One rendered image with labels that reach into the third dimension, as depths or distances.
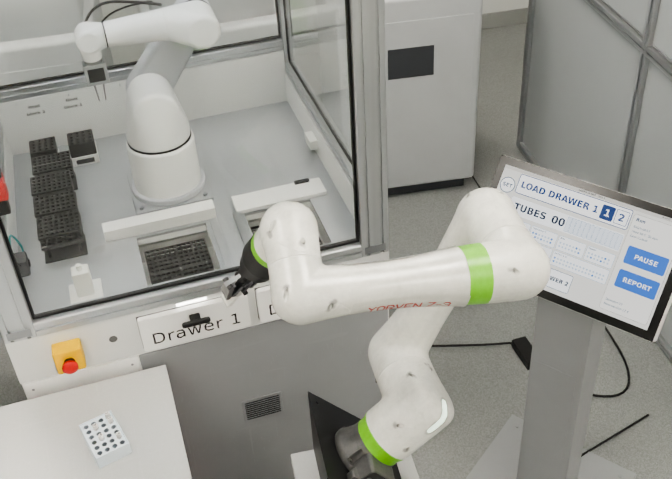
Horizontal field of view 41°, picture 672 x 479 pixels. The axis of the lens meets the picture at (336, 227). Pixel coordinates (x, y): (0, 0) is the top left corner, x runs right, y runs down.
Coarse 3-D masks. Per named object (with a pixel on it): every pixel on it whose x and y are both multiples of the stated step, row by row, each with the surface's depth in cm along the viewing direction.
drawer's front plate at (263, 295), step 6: (258, 288) 238; (264, 288) 238; (258, 294) 237; (264, 294) 238; (270, 294) 238; (258, 300) 238; (264, 300) 239; (270, 300) 240; (258, 306) 240; (264, 306) 240; (258, 312) 242; (264, 312) 241; (264, 318) 243; (270, 318) 243; (276, 318) 244
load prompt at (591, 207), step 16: (528, 176) 230; (528, 192) 229; (544, 192) 227; (560, 192) 225; (576, 192) 223; (576, 208) 223; (592, 208) 221; (608, 208) 219; (624, 208) 217; (608, 224) 219; (624, 224) 217
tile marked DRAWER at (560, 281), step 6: (552, 270) 224; (552, 276) 224; (558, 276) 223; (564, 276) 222; (570, 276) 222; (552, 282) 224; (558, 282) 223; (564, 282) 222; (570, 282) 222; (552, 288) 224; (558, 288) 223; (564, 288) 222
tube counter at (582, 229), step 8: (552, 216) 226; (560, 216) 225; (568, 216) 224; (552, 224) 225; (560, 224) 224; (568, 224) 223; (576, 224) 222; (584, 224) 222; (592, 224) 221; (568, 232) 223; (576, 232) 222; (584, 232) 221; (592, 232) 220; (600, 232) 219; (608, 232) 218; (616, 232) 218; (592, 240) 220; (600, 240) 219; (608, 240) 218; (616, 240) 217; (616, 248) 217
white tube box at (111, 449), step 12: (96, 420) 222; (84, 432) 219; (96, 432) 219; (108, 432) 219; (96, 444) 216; (108, 444) 216; (120, 444) 216; (96, 456) 213; (108, 456) 214; (120, 456) 216
